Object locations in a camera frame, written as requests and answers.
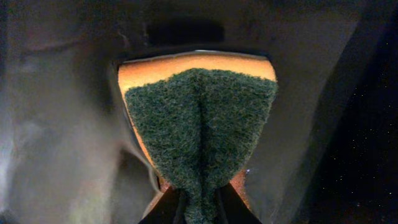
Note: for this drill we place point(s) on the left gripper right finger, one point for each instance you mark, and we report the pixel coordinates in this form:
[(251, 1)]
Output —
[(231, 209)]

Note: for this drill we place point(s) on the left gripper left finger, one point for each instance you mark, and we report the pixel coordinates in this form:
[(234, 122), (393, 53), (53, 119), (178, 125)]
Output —
[(170, 209)]

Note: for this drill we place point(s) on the yellow green scrub sponge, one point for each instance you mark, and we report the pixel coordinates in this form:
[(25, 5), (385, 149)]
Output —
[(198, 117)]

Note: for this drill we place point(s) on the black rectangular tray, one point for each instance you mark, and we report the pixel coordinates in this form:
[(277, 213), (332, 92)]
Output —
[(68, 152)]

